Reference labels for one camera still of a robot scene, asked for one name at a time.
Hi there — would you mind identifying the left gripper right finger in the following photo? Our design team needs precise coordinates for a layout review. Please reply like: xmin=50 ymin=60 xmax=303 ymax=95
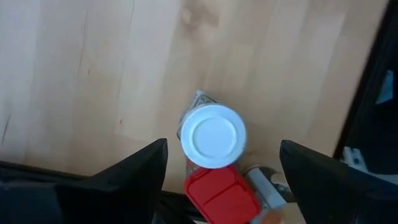
xmin=280 ymin=139 xmax=398 ymax=224

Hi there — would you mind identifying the brown-lid spice jar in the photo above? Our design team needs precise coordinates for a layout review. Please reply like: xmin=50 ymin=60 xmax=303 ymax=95
xmin=244 ymin=164 xmax=299 ymax=224

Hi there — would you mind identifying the white-lid spice jar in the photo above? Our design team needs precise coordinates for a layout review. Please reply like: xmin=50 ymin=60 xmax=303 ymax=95
xmin=176 ymin=90 xmax=248 ymax=170

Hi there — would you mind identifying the red-lid spice jar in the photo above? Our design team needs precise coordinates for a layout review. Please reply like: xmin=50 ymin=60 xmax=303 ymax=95
xmin=183 ymin=164 xmax=262 ymax=224

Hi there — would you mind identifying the silver bracket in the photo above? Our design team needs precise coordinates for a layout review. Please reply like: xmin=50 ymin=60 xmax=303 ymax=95
xmin=341 ymin=146 xmax=374 ymax=175

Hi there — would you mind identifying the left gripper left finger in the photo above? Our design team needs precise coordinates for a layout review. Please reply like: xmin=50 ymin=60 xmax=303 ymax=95
xmin=0 ymin=138 xmax=169 ymax=224

